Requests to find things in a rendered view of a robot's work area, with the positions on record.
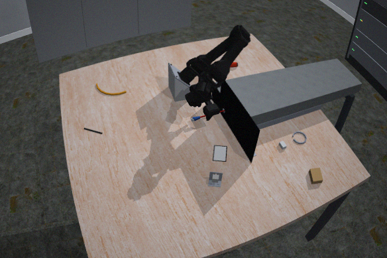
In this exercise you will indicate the small brown box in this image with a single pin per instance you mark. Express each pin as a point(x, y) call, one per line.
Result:
point(315, 176)

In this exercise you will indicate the grey l-shaped bracket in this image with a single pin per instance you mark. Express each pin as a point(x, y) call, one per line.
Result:
point(215, 184)

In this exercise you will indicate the black panel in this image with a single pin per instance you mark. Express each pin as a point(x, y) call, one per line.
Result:
point(239, 121)

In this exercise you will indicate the grey rectangular cover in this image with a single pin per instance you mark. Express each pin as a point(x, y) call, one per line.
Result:
point(274, 94)

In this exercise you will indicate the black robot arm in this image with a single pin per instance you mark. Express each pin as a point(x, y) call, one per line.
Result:
point(201, 66)

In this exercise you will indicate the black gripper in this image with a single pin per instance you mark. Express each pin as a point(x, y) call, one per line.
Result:
point(210, 108)

